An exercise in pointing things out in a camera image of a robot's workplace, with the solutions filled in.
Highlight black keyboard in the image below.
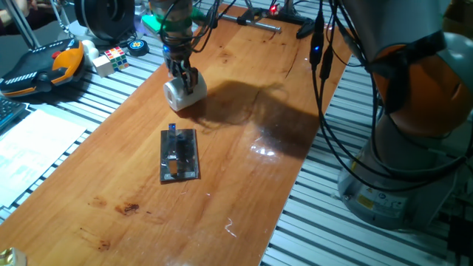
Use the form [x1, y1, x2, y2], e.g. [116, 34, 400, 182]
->
[0, 96, 29, 131]

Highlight gold foil bag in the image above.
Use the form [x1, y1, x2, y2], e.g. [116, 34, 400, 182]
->
[0, 247, 27, 266]

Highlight white paper sheet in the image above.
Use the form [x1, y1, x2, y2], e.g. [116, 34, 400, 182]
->
[0, 109, 88, 210]

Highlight small white figurine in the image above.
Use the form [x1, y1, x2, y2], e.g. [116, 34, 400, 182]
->
[81, 39, 101, 67]

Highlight brown wooden board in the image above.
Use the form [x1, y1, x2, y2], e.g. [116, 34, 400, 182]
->
[0, 5, 361, 266]

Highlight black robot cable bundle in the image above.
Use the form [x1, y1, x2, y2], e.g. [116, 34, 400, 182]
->
[157, 0, 473, 193]

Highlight black C-clamp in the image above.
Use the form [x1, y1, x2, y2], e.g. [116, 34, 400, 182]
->
[217, 7, 317, 40]

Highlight round black blue-yellow puck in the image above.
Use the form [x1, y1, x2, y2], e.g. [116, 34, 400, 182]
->
[127, 38, 150, 57]

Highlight person's forearm dark sleeve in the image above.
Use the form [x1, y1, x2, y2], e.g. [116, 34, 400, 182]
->
[0, 0, 49, 34]

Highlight black filament spool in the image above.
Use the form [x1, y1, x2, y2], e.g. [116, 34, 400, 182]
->
[73, 0, 137, 42]

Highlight white cube block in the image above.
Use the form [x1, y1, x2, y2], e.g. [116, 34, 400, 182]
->
[91, 55, 115, 78]

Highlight metal frame post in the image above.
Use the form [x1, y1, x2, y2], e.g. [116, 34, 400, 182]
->
[281, 0, 299, 16]

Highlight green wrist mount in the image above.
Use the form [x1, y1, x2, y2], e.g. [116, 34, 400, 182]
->
[142, 10, 206, 33]

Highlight black and orange teach pendant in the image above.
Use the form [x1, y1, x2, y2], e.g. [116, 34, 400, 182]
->
[0, 38, 86, 99]

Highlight colourful Rubik's cube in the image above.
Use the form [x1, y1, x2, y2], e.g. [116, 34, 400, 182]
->
[103, 46, 130, 72]

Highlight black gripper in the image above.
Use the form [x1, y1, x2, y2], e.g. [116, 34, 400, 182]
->
[162, 42, 200, 95]

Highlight grey tripod leg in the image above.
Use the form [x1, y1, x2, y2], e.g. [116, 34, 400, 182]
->
[3, 0, 41, 51]
[50, 0, 71, 36]

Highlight white toilet paper roll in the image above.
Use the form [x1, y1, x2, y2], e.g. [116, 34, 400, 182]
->
[163, 72, 208, 112]

